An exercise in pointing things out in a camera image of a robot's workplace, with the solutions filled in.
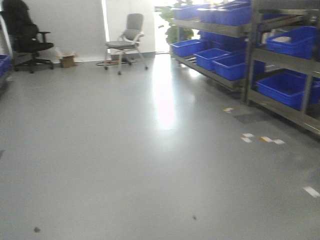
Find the blue bin near lower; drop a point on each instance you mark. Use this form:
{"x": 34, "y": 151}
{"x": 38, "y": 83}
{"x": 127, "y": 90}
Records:
{"x": 232, "y": 67}

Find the black office chair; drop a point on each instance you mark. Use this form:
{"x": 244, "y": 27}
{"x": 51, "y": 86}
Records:
{"x": 24, "y": 35}

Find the blue bin with white item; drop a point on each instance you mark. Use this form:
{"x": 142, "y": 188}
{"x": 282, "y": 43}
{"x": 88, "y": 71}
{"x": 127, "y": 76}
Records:
{"x": 298, "y": 42}

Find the grey folding chair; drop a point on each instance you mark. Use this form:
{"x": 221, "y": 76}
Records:
{"x": 128, "y": 41}

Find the blue bin middle lower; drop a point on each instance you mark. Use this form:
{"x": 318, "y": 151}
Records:
{"x": 206, "y": 58}

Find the far steel shelf rack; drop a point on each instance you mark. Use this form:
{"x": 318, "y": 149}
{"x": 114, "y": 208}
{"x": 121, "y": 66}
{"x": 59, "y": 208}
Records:
{"x": 233, "y": 39}

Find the near steel shelf rack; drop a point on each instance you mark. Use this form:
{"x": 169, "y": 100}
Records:
{"x": 270, "y": 18}

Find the blue bin far lower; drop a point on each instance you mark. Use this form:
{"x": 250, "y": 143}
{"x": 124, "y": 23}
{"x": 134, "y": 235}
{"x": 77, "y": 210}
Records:
{"x": 187, "y": 47}

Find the steel shelf rack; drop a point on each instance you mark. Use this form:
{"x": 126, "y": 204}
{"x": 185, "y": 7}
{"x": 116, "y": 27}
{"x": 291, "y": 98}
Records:
{"x": 233, "y": 39}
{"x": 270, "y": 18}

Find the blue bin bottom right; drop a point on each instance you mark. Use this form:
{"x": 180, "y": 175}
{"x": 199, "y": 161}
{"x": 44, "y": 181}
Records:
{"x": 287, "y": 88}

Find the blue bin left edge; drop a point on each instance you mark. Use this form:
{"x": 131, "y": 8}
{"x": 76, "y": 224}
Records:
{"x": 5, "y": 63}

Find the small cardboard box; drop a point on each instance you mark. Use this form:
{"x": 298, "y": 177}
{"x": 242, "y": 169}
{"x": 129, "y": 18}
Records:
{"x": 66, "y": 61}

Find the blue bins top shelf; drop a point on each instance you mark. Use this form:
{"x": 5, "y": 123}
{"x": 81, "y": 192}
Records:
{"x": 234, "y": 13}

